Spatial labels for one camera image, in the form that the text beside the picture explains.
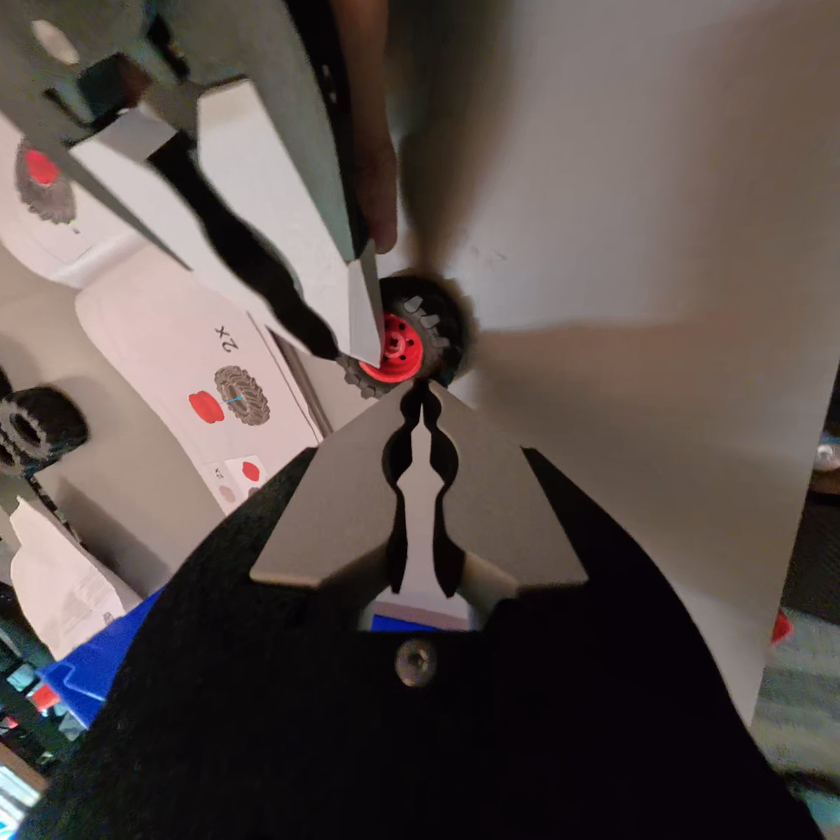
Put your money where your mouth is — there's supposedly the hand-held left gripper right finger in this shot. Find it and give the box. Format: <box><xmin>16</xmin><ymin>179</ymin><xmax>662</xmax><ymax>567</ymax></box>
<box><xmin>422</xmin><ymin>382</ymin><xmax>588</xmax><ymax>627</ymax></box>

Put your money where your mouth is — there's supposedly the person's right hand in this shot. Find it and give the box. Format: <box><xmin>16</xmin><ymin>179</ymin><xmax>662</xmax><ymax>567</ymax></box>
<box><xmin>351</xmin><ymin>98</ymin><xmax>401</xmax><ymax>256</ymax></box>

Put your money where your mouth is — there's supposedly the blue plastic bin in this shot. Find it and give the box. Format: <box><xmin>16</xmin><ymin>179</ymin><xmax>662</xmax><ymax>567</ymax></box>
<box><xmin>38</xmin><ymin>583</ymin><xmax>475</xmax><ymax>735</ymax></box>

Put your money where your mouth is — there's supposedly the black toy tire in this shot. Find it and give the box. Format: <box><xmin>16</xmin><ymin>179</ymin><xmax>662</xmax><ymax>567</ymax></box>
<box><xmin>0</xmin><ymin>367</ymin><xmax>91</xmax><ymax>478</ymax></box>

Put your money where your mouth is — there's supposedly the white desk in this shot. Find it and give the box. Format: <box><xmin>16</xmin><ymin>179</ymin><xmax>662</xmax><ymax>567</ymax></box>
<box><xmin>0</xmin><ymin>0</ymin><xmax>840</xmax><ymax>731</ymax></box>

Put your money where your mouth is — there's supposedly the white instruction booklet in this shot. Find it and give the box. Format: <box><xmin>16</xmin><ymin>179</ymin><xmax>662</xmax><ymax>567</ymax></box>
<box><xmin>0</xmin><ymin>112</ymin><xmax>327</xmax><ymax>521</ymax></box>

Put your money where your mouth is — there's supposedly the white folded paper sheet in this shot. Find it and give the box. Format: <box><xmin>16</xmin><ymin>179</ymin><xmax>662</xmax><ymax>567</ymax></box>
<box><xmin>8</xmin><ymin>495</ymin><xmax>143</xmax><ymax>662</ymax></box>

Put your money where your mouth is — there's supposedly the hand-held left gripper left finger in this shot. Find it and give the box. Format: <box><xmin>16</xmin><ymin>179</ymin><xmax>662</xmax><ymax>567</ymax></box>
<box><xmin>248</xmin><ymin>382</ymin><xmax>416</xmax><ymax>593</ymax></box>

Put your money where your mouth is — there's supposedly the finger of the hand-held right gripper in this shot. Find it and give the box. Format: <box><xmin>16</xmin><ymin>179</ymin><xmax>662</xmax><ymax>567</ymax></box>
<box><xmin>196</xmin><ymin>77</ymin><xmax>386</xmax><ymax>368</ymax></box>
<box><xmin>67</xmin><ymin>105</ymin><xmax>341</xmax><ymax>361</ymax></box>

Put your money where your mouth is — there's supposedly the toy wheel with red hub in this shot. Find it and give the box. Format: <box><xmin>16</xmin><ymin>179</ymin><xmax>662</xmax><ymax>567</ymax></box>
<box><xmin>336</xmin><ymin>272</ymin><xmax>478</xmax><ymax>403</ymax></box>

